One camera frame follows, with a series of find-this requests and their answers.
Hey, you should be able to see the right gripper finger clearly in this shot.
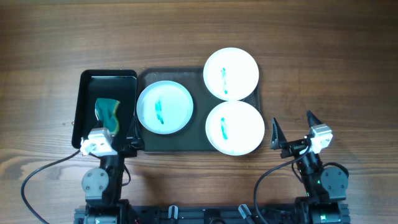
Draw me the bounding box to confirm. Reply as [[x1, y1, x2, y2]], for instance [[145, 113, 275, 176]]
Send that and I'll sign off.
[[307, 110, 323, 127], [270, 118, 287, 150]]

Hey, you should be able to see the green yellow sponge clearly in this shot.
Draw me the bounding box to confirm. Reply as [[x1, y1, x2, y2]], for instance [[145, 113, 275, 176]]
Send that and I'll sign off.
[[95, 98, 120, 136]]

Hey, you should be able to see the white plate stained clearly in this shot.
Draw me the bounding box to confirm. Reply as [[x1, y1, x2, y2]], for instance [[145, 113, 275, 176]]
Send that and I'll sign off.
[[137, 80, 193, 134]]

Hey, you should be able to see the white plate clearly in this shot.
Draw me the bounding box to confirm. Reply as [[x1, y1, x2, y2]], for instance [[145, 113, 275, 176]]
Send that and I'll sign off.
[[205, 101, 265, 156], [203, 47, 259, 101]]

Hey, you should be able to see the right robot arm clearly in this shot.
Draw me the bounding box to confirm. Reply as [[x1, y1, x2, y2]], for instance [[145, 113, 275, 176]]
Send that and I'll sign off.
[[271, 111, 351, 223]]

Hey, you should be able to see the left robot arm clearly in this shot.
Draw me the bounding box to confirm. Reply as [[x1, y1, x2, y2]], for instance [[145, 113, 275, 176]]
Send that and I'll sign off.
[[74, 116, 144, 224]]

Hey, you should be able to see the black water basin tray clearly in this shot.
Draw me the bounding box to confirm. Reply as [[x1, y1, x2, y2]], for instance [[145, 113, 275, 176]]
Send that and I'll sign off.
[[72, 70, 137, 149]]

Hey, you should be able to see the large dark serving tray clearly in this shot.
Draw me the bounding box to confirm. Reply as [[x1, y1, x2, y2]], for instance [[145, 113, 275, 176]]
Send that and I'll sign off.
[[136, 67, 261, 153]]

